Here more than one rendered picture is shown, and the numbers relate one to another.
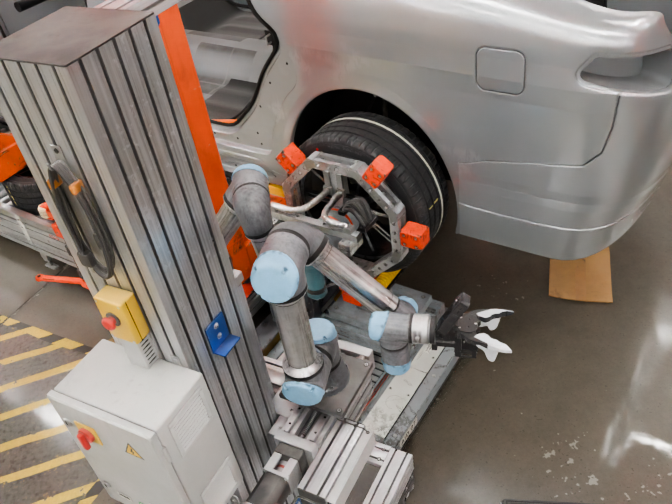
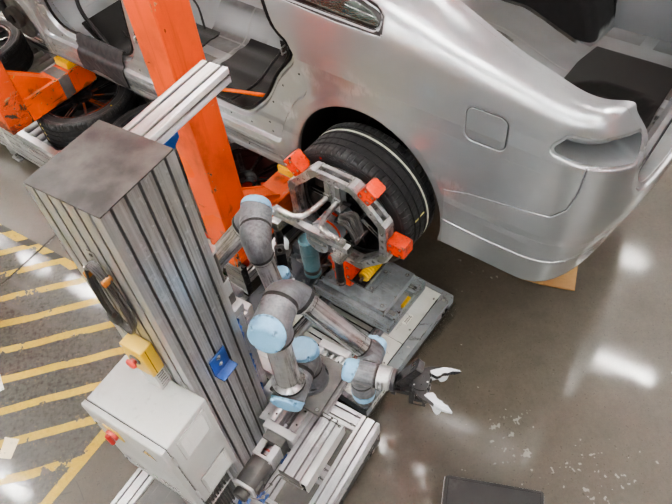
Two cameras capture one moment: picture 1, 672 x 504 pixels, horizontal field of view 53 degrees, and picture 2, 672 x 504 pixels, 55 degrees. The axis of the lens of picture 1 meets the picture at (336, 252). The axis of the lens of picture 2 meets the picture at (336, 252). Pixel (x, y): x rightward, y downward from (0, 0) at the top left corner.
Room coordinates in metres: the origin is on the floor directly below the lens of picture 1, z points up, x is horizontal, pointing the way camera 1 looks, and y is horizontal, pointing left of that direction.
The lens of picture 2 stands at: (0.21, -0.15, 3.00)
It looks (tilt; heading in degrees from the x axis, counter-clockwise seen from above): 50 degrees down; 4
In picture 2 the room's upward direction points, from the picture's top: 8 degrees counter-clockwise
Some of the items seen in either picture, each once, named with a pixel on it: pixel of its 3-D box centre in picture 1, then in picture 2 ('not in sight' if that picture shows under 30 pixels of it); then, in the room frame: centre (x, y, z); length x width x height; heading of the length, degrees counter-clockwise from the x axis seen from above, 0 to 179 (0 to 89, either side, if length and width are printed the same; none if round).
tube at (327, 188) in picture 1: (299, 191); (301, 197); (2.16, 0.10, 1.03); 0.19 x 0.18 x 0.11; 141
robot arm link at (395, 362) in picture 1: (396, 348); (364, 383); (1.21, -0.11, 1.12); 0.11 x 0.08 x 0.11; 161
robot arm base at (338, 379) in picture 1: (323, 367); (307, 371); (1.41, 0.10, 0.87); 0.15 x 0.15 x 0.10
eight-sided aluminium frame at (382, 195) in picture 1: (344, 217); (340, 217); (2.19, -0.06, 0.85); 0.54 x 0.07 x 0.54; 51
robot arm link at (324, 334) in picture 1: (317, 343); (303, 357); (1.40, 0.10, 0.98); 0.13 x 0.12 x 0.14; 161
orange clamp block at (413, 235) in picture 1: (414, 236); (399, 245); (2.00, -0.30, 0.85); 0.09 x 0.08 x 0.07; 51
